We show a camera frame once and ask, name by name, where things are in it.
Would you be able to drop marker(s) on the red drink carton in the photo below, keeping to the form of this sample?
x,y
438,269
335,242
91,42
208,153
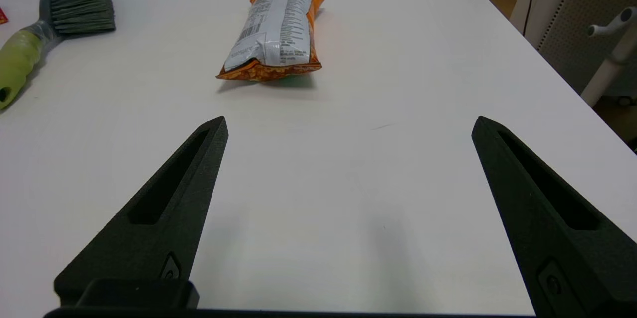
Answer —
x,y
3,17

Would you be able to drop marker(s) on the white side table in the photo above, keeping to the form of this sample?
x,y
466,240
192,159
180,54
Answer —
x,y
604,76

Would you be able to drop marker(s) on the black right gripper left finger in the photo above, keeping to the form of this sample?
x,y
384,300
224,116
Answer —
x,y
149,253

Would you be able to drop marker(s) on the orange snack bag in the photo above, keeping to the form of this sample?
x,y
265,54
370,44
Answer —
x,y
273,29

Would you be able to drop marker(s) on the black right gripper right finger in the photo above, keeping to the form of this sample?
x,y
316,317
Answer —
x,y
587,268

